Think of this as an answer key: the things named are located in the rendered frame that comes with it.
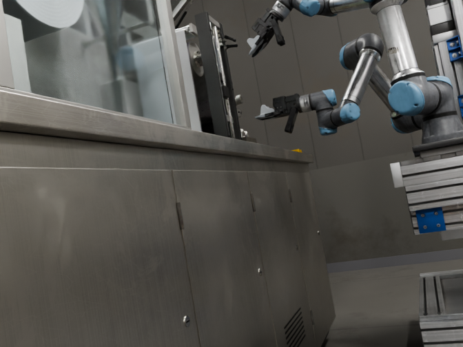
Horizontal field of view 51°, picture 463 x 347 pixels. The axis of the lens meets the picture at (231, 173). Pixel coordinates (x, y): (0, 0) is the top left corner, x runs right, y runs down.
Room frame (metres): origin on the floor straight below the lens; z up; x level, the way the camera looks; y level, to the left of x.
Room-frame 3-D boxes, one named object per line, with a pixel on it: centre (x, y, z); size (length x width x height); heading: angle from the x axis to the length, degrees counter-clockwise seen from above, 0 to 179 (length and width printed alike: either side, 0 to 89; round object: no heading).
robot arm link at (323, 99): (2.09, -0.45, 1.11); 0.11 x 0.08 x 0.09; 71
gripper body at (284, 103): (2.14, -0.30, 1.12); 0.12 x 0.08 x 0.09; 71
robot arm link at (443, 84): (1.73, -0.77, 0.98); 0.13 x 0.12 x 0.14; 125
